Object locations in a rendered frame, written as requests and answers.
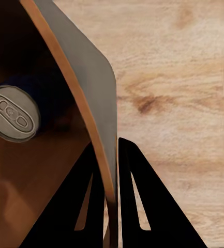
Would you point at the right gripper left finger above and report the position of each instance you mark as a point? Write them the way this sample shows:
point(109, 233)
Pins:
point(55, 226)

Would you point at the trash can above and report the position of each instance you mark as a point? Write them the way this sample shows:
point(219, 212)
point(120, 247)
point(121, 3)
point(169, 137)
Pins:
point(36, 35)

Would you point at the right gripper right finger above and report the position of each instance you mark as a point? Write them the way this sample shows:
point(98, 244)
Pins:
point(170, 228)

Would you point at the can of soda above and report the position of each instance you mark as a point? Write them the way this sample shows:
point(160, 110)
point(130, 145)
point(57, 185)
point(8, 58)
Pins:
point(32, 103)

